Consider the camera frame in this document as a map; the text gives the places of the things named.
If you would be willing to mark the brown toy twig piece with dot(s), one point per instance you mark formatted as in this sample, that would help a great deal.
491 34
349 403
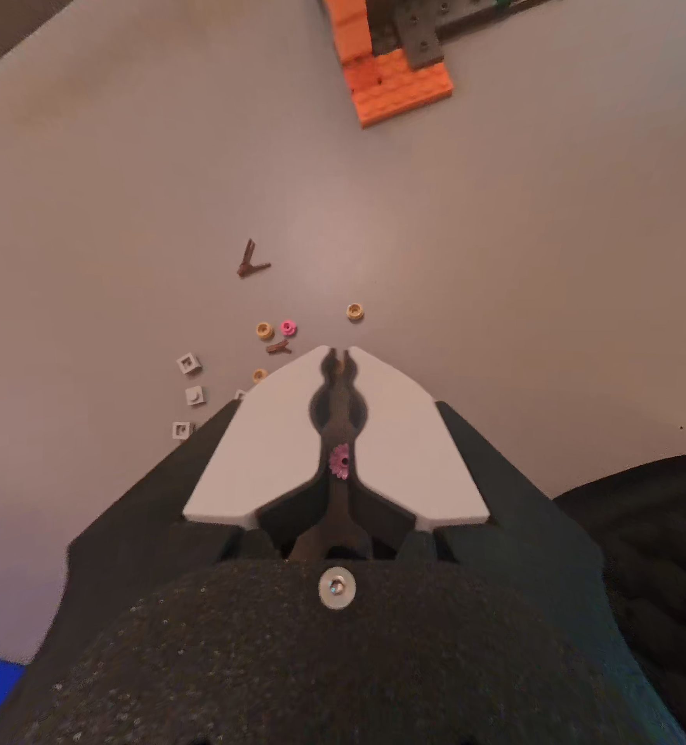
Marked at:
277 348
252 260

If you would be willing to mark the tan round stud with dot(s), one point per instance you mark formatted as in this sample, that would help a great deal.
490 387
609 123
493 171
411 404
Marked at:
259 375
355 312
265 330

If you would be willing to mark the black mesh chair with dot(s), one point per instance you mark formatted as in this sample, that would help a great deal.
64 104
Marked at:
657 553

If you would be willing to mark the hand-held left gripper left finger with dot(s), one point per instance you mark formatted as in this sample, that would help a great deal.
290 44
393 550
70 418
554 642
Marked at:
249 465

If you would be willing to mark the grey desk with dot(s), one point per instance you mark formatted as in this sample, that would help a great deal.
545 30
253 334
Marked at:
494 262

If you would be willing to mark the magenta toy flower piece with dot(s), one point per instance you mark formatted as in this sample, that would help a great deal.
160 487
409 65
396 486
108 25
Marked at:
340 460

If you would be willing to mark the pink round stud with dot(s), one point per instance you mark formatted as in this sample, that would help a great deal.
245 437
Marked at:
287 327

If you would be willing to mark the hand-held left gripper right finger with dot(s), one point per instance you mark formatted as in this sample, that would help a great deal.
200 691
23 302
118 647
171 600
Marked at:
418 465

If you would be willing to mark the toy brick building model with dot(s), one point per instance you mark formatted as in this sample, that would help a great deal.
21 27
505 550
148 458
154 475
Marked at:
389 87

